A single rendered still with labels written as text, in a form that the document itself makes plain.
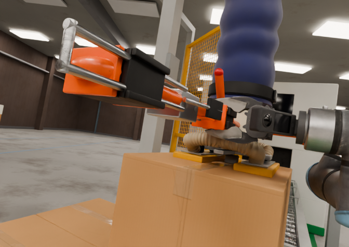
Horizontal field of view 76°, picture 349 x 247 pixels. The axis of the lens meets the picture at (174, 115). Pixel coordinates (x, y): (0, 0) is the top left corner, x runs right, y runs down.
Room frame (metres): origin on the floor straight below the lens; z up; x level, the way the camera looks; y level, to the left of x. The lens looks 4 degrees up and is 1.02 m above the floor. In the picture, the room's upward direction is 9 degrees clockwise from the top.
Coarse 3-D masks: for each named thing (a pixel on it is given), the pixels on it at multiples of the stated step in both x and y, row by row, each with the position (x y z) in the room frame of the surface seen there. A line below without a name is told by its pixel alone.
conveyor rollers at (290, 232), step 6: (288, 204) 1.98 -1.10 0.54; (288, 210) 1.82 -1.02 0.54; (288, 216) 1.66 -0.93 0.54; (288, 222) 1.51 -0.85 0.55; (294, 222) 1.58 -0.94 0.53; (288, 228) 1.42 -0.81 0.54; (294, 228) 1.41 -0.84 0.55; (288, 234) 1.34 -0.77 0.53; (294, 234) 1.33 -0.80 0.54; (288, 240) 1.20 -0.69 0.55; (294, 240) 1.25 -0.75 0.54
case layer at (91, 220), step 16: (64, 208) 1.19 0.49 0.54; (80, 208) 1.22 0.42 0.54; (96, 208) 1.25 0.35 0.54; (112, 208) 1.28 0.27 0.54; (0, 224) 0.93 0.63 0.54; (16, 224) 0.95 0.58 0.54; (32, 224) 0.97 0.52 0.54; (48, 224) 0.99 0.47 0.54; (64, 224) 1.02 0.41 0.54; (80, 224) 1.04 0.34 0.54; (96, 224) 1.06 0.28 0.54; (0, 240) 0.83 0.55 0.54; (16, 240) 0.84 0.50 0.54; (32, 240) 0.86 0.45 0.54; (48, 240) 0.87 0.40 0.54; (64, 240) 0.89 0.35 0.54; (80, 240) 0.91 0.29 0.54; (96, 240) 0.93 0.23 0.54
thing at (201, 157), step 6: (186, 150) 0.74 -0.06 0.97; (204, 150) 0.87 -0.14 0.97; (210, 150) 0.88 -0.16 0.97; (174, 156) 0.70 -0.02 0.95; (180, 156) 0.69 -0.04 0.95; (186, 156) 0.68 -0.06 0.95; (192, 156) 0.67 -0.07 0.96; (198, 156) 0.67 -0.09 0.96; (204, 156) 0.68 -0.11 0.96; (210, 156) 0.73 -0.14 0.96; (216, 156) 0.78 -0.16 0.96; (222, 156) 0.84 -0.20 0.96
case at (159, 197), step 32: (128, 160) 0.61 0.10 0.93; (160, 160) 0.58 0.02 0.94; (224, 160) 0.84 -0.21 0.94; (128, 192) 0.60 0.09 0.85; (160, 192) 0.55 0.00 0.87; (192, 192) 0.51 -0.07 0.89; (224, 192) 0.47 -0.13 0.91; (256, 192) 0.44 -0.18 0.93; (288, 192) 0.73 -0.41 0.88; (128, 224) 0.59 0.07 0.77; (160, 224) 0.54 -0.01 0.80; (192, 224) 0.50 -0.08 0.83; (224, 224) 0.47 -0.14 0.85; (256, 224) 0.44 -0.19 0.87
